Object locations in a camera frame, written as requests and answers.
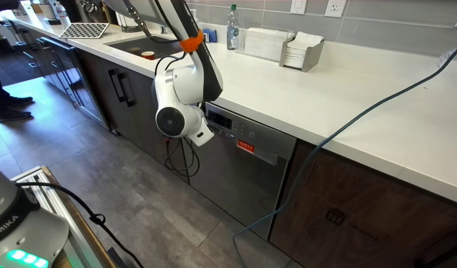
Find steel kitchen sink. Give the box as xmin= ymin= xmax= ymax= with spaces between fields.
xmin=106 ymin=34 xmax=186 ymax=63

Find blue sponge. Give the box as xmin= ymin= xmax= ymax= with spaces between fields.
xmin=203 ymin=27 xmax=221 ymax=45

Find red dishwasher sticker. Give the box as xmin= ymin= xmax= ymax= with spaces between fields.
xmin=236 ymin=139 xmax=258 ymax=155

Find orange cable strap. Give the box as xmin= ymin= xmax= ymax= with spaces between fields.
xmin=179 ymin=30 xmax=207 ymax=55

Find grey metal napkin holder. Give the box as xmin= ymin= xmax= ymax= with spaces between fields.
xmin=279 ymin=30 xmax=326 ymax=75

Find stainless steel dishwasher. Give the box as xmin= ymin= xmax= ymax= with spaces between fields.
xmin=188 ymin=101 xmax=298 ymax=241

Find clear plastic water bottle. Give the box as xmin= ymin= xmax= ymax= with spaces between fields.
xmin=225 ymin=3 xmax=242 ymax=52

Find black cabinet door handle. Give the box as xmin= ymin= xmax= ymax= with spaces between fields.
xmin=108 ymin=69 xmax=128 ymax=104
xmin=118 ymin=72 xmax=139 ymax=109

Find white folded napkins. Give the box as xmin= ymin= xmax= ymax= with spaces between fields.
xmin=283 ymin=30 xmax=325 ymax=69

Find white kitchen countertop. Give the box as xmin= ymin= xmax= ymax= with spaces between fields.
xmin=11 ymin=14 xmax=457 ymax=207

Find white paper towel stack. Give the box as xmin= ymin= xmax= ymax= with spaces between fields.
xmin=243 ymin=27 xmax=295 ymax=64

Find black cable with knot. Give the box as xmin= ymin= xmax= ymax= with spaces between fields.
xmin=18 ymin=180 xmax=146 ymax=268

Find blue-green cable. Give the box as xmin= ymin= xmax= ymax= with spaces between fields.
xmin=231 ymin=39 xmax=457 ymax=268

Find black cabinet with bar handle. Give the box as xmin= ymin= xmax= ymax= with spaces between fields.
xmin=17 ymin=27 xmax=109 ymax=127

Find white wall switch plate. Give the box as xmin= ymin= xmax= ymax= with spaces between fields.
xmin=289 ymin=0 xmax=310 ymax=17

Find white wall outlet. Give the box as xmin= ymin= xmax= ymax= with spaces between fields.
xmin=323 ymin=0 xmax=349 ymax=20

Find person in dark clothes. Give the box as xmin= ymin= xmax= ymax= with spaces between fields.
xmin=0 ymin=0 xmax=38 ymax=125

